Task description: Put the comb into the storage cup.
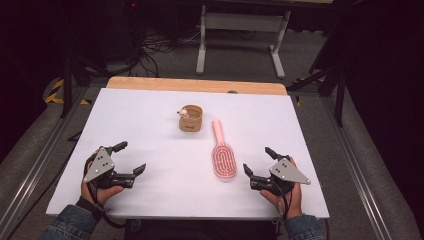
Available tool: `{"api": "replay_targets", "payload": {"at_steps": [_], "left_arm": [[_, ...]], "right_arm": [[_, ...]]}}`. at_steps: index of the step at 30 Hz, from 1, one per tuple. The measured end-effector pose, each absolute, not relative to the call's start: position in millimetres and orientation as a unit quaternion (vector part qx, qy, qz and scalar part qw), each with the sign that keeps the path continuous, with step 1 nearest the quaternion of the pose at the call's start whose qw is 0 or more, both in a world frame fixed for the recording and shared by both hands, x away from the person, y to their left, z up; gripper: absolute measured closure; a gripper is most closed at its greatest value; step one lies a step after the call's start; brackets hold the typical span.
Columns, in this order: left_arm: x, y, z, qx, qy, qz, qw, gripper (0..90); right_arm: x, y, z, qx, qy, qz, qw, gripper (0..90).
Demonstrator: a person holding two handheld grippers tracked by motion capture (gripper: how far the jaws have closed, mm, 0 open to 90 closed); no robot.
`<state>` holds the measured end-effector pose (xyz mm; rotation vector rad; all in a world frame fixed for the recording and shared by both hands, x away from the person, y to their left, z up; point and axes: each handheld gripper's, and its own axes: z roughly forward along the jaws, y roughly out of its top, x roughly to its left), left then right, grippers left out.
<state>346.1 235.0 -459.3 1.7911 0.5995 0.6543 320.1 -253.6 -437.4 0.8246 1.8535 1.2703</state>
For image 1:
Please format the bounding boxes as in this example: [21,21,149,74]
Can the yellow black hazard tape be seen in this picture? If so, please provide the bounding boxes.
[44,78,92,106]

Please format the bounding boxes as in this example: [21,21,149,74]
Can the bundle of black floor cables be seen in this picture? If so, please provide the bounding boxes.
[137,29,201,78]

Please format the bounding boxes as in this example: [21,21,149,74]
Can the pink hairbrush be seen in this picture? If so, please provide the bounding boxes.
[211,119,238,180]

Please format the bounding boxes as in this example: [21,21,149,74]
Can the person's left hand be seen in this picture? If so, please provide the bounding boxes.
[80,150,125,206]

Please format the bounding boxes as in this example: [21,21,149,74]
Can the black metal stand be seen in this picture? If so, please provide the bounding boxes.
[59,0,113,120]
[286,46,348,128]

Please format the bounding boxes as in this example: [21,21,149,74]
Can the black tower with red light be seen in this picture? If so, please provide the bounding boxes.
[121,0,148,63]

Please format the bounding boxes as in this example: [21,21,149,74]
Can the black wrist strap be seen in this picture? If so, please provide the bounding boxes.
[75,196,112,218]

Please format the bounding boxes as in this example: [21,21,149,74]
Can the aluminium floor rail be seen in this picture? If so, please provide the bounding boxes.
[0,87,88,236]
[320,95,395,240]

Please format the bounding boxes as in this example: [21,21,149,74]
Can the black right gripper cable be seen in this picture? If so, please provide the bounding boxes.
[273,181,292,222]

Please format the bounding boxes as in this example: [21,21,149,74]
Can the white board sheet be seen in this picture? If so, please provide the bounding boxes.
[45,87,331,221]

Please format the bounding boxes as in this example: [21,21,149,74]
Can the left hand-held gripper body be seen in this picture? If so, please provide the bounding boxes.
[82,145,138,190]

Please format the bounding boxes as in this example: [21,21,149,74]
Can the white metal desk frame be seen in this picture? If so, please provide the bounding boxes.
[195,0,334,80]

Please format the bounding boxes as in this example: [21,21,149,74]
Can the person's right hand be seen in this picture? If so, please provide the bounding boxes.
[259,157,304,220]

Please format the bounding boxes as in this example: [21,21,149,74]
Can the wooden table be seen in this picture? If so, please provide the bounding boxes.
[105,75,288,97]

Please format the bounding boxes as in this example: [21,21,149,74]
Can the tan round cup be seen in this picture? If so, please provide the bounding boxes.
[176,104,204,133]

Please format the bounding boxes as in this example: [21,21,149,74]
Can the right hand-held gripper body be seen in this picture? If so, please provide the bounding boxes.
[249,154,312,197]

